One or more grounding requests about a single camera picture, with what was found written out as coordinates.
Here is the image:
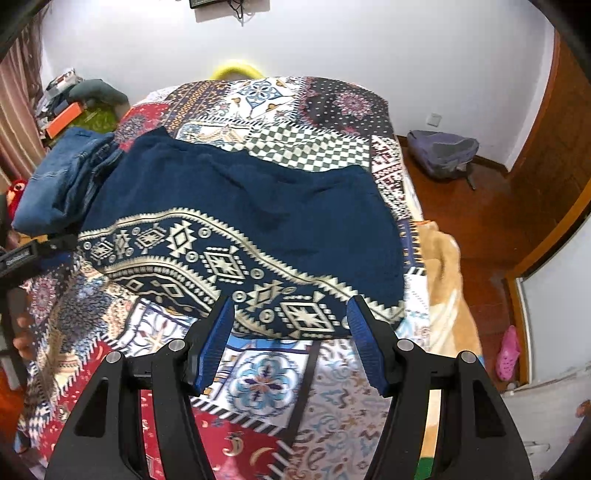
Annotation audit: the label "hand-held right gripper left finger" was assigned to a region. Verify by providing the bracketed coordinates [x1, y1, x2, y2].
[44, 294, 237, 480]

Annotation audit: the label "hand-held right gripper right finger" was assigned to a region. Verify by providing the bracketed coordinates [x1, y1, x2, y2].
[345, 294, 537, 480]

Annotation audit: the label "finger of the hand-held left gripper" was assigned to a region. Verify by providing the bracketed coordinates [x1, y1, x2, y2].
[29, 233, 79, 260]

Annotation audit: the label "navy patterned hoodie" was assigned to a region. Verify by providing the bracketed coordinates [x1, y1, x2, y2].
[78, 127, 408, 341]

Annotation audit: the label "person's left hand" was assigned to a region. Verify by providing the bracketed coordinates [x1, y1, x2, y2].
[12, 312, 38, 361]

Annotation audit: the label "blue jeans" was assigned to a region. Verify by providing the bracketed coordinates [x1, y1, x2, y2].
[11, 127, 124, 234]

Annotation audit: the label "red plush toy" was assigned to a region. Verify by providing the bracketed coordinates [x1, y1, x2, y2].
[6, 179, 31, 217]

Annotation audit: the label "orange fleece blanket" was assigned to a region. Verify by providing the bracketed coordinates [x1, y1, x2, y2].
[413, 222, 486, 480]

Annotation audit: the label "orange box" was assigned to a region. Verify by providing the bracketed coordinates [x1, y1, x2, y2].
[45, 102, 86, 138]

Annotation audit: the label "green cloth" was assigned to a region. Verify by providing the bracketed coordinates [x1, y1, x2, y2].
[55, 104, 126, 145]

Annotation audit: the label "pink shoe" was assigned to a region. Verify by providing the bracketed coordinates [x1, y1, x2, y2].
[495, 325, 522, 382]

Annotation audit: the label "striped brown curtain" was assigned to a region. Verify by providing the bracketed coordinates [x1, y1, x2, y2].
[0, 18, 47, 185]

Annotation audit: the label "grey-green pillow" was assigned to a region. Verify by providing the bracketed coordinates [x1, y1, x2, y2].
[69, 78, 129, 108]

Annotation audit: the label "white painted board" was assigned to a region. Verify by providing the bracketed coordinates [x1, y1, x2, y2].
[501, 376, 588, 477]

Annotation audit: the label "white door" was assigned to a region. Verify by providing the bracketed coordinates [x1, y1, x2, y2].
[512, 231, 591, 385]

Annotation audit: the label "grey backpack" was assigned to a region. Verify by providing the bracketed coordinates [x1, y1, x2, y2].
[406, 130, 480, 188]

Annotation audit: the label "patchwork patterned bedspread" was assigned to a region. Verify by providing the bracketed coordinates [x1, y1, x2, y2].
[14, 76, 440, 480]

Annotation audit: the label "yellow round object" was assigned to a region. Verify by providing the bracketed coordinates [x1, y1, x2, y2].
[210, 59, 265, 80]

